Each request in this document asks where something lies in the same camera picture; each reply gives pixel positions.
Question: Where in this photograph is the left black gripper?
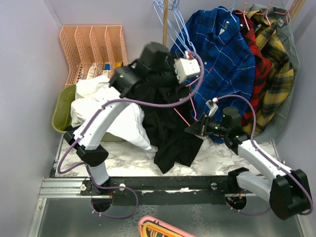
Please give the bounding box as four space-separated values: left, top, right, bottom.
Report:
148 52 191 102

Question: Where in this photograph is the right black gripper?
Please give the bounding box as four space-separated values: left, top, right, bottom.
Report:
186 113 229 137

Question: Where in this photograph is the pink wire hanger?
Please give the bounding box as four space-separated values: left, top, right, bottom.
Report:
173 76 200 126

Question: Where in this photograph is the black shirt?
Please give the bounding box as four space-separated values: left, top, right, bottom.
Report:
124 66 203 173

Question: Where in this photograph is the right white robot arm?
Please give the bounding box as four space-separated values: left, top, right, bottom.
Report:
185 107 314 220

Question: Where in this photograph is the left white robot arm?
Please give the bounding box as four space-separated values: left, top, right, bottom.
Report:
66 42 187 195

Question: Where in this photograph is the blue plaid shirt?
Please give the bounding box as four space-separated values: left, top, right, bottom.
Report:
170 6 256 144

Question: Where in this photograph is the white shirt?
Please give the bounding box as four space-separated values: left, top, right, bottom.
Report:
70 75 158 159

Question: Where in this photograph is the yellow plaid shirt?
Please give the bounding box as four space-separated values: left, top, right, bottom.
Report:
246 9 294 135

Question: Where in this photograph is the red plaid shirt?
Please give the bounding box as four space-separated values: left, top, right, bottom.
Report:
233 10 272 112

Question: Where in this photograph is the grey shirt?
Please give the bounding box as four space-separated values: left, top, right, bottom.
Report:
249 4 300 143

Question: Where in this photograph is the yellow black item in organizer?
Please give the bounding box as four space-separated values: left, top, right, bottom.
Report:
115 62 123 69

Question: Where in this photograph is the wooden clothes rack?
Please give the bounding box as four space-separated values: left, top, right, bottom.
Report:
161 0 180 46

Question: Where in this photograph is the blue item in organizer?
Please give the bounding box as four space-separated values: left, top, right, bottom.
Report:
103 64 111 70

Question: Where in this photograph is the pink perforated file organizer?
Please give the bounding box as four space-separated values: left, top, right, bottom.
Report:
59 25 128 86

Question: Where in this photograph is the pink orange object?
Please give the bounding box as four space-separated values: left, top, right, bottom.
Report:
138 215 194 237

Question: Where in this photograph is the green plastic basket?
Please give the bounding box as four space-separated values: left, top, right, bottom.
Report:
51 84 124 143

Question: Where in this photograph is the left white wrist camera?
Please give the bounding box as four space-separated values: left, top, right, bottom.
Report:
174 58 200 83

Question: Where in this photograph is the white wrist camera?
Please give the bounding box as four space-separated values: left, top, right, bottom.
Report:
174 58 200 83
206 97 218 117

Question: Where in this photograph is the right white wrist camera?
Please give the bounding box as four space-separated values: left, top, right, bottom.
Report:
206 97 218 117

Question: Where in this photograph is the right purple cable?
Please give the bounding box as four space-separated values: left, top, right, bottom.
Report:
212 95 314 216

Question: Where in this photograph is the purple cable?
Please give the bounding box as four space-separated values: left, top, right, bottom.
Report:
57 50 205 218
212 95 314 216

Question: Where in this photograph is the blue wire hanger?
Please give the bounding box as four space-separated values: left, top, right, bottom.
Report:
153 0 196 54
217 0 242 30

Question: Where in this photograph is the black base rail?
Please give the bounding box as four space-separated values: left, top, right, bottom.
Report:
80 175 238 206

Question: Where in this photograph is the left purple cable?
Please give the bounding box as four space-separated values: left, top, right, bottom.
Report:
57 50 205 218

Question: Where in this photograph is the aluminium frame rail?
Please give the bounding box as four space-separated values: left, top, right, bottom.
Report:
28 174 84 237

